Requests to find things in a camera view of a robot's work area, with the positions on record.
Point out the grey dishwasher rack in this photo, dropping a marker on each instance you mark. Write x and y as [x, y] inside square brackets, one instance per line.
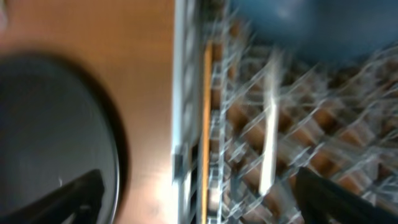
[338, 119]

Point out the round black tray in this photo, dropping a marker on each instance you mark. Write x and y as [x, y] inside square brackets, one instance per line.
[57, 123]

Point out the blue plate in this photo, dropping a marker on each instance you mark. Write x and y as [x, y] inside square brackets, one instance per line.
[327, 30]

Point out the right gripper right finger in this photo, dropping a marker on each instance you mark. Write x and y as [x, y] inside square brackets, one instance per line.
[319, 198]

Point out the wooden chopstick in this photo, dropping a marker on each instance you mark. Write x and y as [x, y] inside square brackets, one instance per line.
[207, 77]

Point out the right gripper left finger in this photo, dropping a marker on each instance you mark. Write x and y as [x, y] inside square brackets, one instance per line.
[81, 198]

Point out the white plastic knife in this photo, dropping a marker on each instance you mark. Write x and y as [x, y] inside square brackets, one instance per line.
[271, 113]

